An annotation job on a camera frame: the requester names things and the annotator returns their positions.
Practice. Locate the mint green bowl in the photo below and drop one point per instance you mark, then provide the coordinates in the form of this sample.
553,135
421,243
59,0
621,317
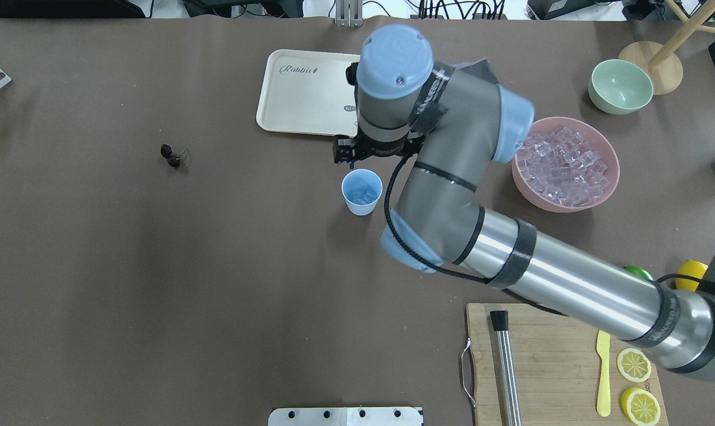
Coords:
619,87

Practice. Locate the blue paper cup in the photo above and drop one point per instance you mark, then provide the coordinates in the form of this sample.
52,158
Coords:
357,178

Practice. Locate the clear ice cube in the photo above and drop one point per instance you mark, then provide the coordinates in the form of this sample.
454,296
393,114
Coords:
364,195

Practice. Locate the dark cherries pair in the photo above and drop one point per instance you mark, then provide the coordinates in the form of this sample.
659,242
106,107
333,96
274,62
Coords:
173,159

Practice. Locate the yellow lemon back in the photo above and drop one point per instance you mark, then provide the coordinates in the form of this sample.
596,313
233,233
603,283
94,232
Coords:
694,271

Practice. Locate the cream rabbit tray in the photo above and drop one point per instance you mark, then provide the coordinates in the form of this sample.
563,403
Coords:
307,92

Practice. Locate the lemon slice inner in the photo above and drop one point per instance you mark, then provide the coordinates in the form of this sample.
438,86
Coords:
633,365

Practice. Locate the wooden cup tree stand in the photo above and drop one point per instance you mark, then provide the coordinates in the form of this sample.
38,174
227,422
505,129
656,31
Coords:
660,62

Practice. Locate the yellow plastic knife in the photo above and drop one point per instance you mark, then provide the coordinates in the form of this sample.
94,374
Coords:
603,351

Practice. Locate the wooden cutting board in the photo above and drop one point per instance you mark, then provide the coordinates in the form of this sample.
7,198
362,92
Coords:
556,367

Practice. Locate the grey folded cloth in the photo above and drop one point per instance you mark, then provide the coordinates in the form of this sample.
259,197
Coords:
480,69

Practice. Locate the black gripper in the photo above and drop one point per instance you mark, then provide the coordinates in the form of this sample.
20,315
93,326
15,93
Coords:
343,151

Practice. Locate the green lime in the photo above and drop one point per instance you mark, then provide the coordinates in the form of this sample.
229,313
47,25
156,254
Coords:
638,272

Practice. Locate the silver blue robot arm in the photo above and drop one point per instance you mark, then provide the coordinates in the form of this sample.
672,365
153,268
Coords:
458,120

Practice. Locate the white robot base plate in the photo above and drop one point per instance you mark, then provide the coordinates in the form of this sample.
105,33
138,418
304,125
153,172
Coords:
380,415

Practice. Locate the pink bowl of ice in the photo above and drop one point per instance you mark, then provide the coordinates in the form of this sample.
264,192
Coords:
565,165

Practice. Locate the steel muddler black tip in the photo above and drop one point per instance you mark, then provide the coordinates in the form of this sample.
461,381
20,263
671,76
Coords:
508,383

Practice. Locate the lemon slice near edge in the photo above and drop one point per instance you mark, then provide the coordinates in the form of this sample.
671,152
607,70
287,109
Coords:
640,406

